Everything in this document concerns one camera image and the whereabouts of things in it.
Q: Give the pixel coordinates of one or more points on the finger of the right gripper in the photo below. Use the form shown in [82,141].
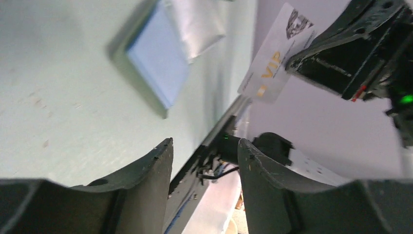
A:
[352,70]
[360,18]

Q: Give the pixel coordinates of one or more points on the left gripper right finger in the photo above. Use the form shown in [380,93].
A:
[280,201]

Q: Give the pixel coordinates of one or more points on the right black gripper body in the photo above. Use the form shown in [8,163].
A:
[398,82]

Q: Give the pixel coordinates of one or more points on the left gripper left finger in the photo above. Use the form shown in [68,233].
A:
[131,200]

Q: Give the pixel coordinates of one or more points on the white VIP card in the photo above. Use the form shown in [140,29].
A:
[266,77]

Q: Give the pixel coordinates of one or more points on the blue card wallet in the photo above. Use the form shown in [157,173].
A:
[155,47]

